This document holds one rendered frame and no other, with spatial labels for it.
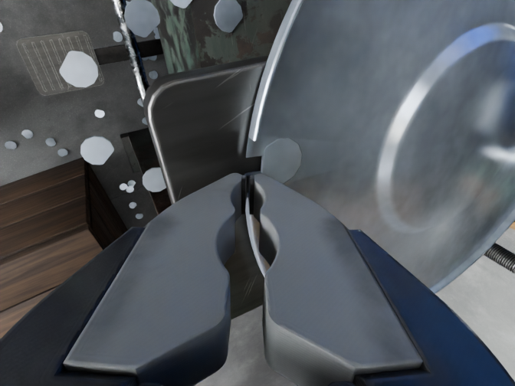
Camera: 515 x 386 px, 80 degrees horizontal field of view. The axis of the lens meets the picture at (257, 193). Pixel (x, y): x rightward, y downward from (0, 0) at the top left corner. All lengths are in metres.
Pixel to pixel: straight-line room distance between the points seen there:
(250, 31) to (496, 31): 0.16
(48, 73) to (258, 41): 0.53
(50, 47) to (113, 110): 0.25
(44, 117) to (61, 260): 0.39
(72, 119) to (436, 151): 0.85
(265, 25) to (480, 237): 0.26
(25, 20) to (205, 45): 0.67
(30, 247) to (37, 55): 0.35
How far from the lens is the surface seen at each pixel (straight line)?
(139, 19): 0.25
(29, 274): 0.71
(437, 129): 0.20
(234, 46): 0.27
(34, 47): 0.74
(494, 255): 0.41
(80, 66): 0.25
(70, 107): 0.92
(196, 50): 0.26
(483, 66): 0.21
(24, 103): 0.93
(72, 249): 0.68
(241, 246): 0.16
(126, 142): 0.92
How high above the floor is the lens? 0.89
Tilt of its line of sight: 50 degrees down
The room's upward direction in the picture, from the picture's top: 137 degrees clockwise
